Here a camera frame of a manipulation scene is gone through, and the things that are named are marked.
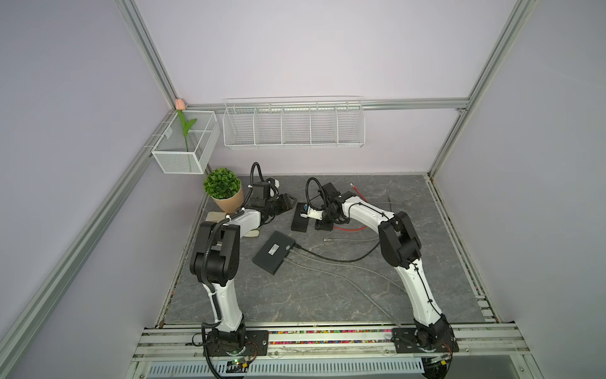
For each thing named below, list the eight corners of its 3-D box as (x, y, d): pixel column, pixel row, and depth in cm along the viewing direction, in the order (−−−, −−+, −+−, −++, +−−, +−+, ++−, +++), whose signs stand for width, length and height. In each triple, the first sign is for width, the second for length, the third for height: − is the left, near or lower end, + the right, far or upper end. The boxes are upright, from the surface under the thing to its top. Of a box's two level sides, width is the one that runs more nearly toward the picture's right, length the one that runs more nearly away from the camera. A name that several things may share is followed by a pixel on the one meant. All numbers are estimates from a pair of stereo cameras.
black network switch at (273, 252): (252, 261, 94) (251, 258, 92) (275, 232, 102) (274, 229, 100) (273, 274, 90) (273, 272, 88) (295, 244, 99) (295, 241, 96)
